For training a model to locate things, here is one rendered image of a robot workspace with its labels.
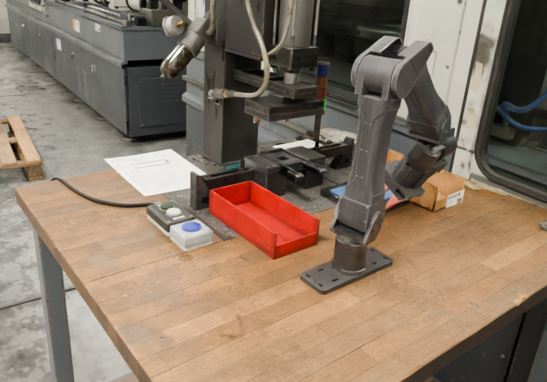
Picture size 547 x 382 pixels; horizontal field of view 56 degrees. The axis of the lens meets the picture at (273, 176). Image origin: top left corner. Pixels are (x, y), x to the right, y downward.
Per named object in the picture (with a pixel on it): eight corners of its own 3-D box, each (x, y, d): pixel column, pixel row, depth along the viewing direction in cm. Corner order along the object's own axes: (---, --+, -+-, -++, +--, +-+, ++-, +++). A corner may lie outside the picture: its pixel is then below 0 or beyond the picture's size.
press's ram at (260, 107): (269, 135, 122) (277, 4, 111) (212, 109, 140) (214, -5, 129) (325, 125, 132) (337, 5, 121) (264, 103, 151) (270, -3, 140)
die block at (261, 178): (264, 199, 129) (266, 173, 126) (242, 186, 136) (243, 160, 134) (322, 185, 141) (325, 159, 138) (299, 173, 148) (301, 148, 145)
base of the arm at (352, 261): (300, 241, 94) (326, 257, 89) (374, 216, 106) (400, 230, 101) (297, 278, 97) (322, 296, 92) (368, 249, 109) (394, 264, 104)
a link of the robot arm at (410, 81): (421, 111, 114) (379, 19, 90) (459, 121, 108) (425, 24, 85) (396, 158, 111) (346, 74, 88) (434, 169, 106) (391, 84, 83)
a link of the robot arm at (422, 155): (414, 151, 118) (431, 130, 113) (432, 169, 116) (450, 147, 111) (399, 159, 113) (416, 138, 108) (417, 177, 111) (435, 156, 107)
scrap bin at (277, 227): (273, 260, 103) (275, 234, 100) (208, 212, 121) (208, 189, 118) (317, 244, 110) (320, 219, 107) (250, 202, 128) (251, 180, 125)
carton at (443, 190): (432, 215, 129) (438, 186, 126) (360, 182, 147) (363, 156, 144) (461, 204, 136) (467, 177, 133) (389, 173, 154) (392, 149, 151)
